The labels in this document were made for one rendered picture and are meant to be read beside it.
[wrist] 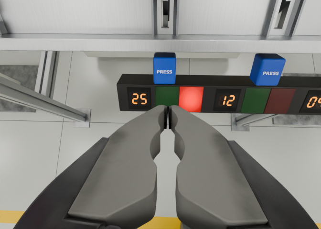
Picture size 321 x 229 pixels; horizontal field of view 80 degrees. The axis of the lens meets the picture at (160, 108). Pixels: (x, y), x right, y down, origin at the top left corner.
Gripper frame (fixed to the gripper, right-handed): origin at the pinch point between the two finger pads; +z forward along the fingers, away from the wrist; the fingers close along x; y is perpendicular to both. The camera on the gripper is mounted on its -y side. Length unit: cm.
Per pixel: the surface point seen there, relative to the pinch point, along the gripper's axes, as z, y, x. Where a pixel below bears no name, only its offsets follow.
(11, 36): 8.0, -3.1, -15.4
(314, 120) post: 65, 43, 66
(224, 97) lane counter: 10.7, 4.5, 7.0
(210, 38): 8.1, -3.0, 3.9
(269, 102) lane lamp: 10.8, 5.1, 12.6
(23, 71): 78, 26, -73
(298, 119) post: 65, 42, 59
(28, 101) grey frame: 34, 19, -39
